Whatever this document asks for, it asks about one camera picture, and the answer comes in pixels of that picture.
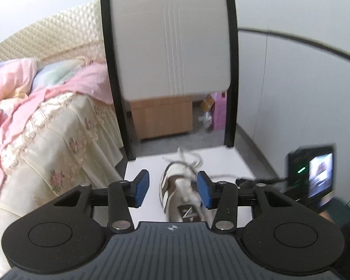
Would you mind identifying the pink blanket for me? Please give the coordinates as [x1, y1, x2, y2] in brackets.
[0, 58, 113, 184]

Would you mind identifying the bed with floral cover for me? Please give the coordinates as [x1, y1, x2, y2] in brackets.
[0, 55, 125, 280]

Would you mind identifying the black device with screen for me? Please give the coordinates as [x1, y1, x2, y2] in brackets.
[285, 145, 335, 212]

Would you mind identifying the white brown sneaker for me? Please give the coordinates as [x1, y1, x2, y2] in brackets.
[159, 161, 214, 225]

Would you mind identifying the crumpled plastic wrapper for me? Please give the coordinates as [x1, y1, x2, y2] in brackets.
[198, 111, 213, 130]

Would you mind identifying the wooden drawer cabinet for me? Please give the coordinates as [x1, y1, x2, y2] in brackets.
[129, 96, 193, 140]

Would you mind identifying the white black chair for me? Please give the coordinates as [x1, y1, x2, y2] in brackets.
[100, 0, 251, 181]

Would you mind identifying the brown cardboard box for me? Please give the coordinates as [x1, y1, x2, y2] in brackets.
[200, 92, 217, 112]

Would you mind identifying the white shoelace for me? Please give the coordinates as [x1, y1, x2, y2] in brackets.
[162, 147, 203, 175]

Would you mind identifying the cream quilted headboard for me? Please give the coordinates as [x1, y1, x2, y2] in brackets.
[0, 0, 105, 66]

